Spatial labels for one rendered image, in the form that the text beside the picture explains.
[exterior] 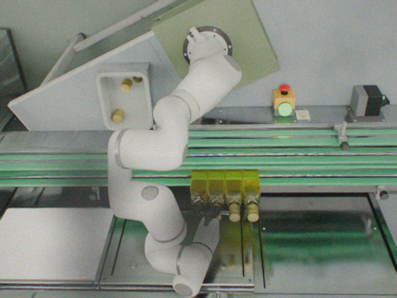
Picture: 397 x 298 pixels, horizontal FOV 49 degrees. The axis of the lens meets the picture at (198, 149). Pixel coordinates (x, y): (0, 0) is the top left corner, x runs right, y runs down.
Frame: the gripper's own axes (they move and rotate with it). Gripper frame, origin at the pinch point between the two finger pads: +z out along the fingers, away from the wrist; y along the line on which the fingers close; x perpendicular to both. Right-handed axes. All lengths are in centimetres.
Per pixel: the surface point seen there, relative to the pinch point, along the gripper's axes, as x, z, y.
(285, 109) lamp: -14.6, 35.2, 20.1
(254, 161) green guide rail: -7.3, 21.8, 6.4
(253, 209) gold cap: -11.2, 4.2, 1.7
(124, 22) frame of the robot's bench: 67, 80, 28
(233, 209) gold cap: -5.0, 2.5, 1.6
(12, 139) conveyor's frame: 83, 12, 6
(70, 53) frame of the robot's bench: 91, 69, 15
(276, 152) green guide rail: -13.5, 29.1, 6.4
